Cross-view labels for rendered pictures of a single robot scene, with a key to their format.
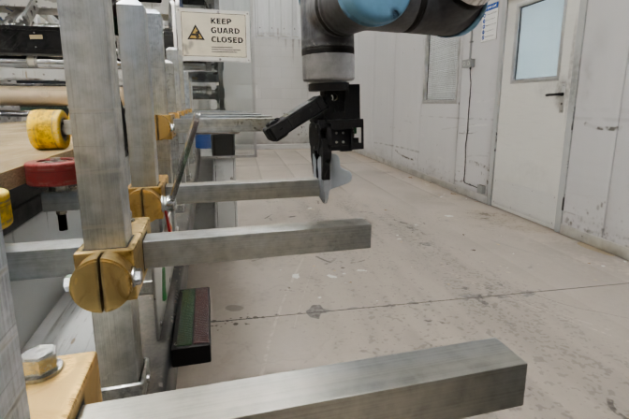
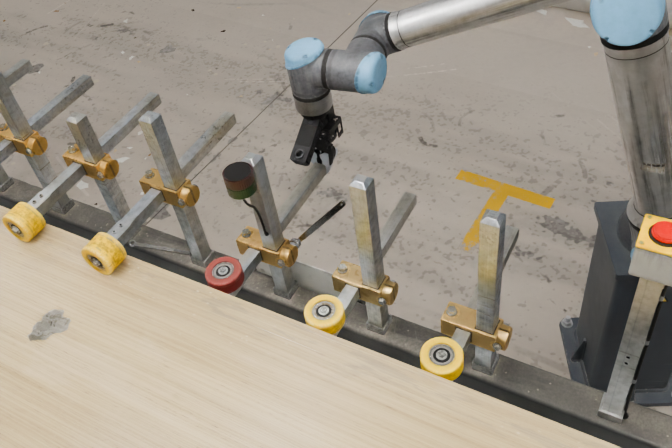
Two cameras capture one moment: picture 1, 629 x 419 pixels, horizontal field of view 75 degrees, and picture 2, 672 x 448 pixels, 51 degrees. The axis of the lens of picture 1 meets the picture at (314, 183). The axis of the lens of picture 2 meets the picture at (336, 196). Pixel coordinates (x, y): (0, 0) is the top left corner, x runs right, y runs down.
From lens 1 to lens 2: 1.39 m
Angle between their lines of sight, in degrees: 48
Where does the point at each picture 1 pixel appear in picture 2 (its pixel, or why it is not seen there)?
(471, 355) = (508, 235)
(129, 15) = (259, 167)
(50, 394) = (464, 311)
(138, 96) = (270, 204)
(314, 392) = not seen: hidden behind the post
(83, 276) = (391, 295)
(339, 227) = (409, 206)
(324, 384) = not seen: hidden behind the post
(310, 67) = (313, 110)
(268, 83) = not seen: outside the picture
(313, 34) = (313, 91)
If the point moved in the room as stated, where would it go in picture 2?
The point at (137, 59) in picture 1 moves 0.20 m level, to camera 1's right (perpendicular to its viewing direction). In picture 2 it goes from (266, 186) to (332, 134)
